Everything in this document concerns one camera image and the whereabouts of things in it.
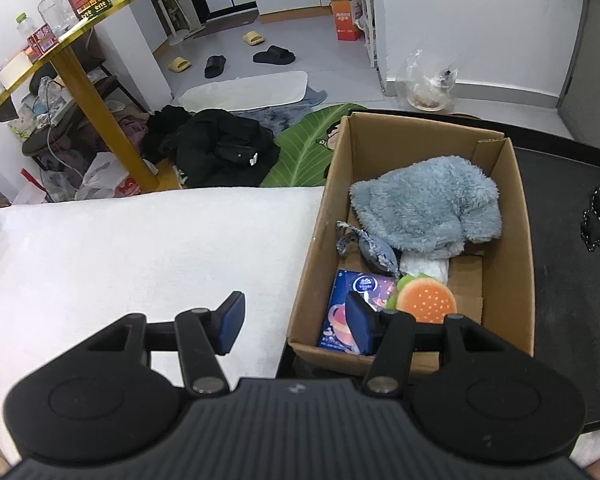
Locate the brown cardboard box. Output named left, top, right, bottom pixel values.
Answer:
left=288, top=112, right=535, bottom=375

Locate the blue denim fish toy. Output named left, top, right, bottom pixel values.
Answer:
left=335, top=220, right=400, bottom=278

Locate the blue tissue packet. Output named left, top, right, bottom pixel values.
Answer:
left=317, top=269, right=396, bottom=356

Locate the yellow slipper near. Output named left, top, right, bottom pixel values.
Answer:
left=168, top=56, right=190, bottom=74

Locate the clear plastic jar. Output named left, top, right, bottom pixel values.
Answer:
left=38, top=0, right=79, bottom=37

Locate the blue-grey fuzzy rug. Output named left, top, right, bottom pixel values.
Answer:
left=234, top=87, right=328, bottom=136

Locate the pile of black clothes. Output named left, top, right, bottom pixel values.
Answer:
left=140, top=105, right=280, bottom=188

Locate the yellow slipper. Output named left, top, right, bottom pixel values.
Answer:
left=242, top=30, right=265, bottom=47
left=168, top=56, right=190, bottom=74

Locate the black tray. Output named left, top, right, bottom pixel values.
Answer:
left=288, top=110, right=600, bottom=430

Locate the white floor mat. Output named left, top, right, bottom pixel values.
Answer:
left=178, top=70, right=308, bottom=113

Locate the round yellow table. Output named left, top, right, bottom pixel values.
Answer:
left=0, top=0, right=159, bottom=192

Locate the yellow slipper far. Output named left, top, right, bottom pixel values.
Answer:
left=242, top=30, right=265, bottom=47

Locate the black slipper right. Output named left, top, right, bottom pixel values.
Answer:
left=252, top=46, right=296, bottom=66

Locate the orange cardboard box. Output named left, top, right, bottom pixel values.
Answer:
left=330, top=0, right=362, bottom=41

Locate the green leaf cartoon rug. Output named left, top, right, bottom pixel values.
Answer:
left=260, top=103, right=365, bottom=188

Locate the white plastic bag on floor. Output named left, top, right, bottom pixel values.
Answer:
left=74, top=152, right=142, bottom=200

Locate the black slipper left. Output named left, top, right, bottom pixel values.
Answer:
left=204, top=55, right=226, bottom=79

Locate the black slipper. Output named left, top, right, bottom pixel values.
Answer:
left=252, top=46, right=296, bottom=66
left=204, top=55, right=226, bottom=79

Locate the white tissue pack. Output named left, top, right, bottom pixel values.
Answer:
left=399, top=252, right=450, bottom=284

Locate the small pink box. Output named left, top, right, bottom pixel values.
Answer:
left=27, top=24, right=59, bottom=58

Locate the fluffy blue-grey plush cloth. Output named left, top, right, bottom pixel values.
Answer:
left=349, top=156, right=503, bottom=259

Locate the clear plastic bag with bowl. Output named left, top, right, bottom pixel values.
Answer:
left=394, top=49, right=458, bottom=113

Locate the hamburger toy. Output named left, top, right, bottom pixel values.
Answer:
left=386, top=274, right=457, bottom=324

